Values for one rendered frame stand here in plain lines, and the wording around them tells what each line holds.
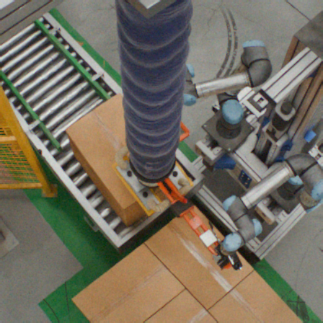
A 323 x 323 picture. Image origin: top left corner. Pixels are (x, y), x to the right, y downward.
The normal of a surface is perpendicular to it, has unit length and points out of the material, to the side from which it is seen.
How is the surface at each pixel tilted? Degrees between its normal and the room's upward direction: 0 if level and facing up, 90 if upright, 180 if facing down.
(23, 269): 0
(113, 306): 0
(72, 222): 0
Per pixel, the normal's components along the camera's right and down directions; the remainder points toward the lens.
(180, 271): 0.01, -0.36
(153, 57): 0.02, 0.80
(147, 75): -0.21, 0.83
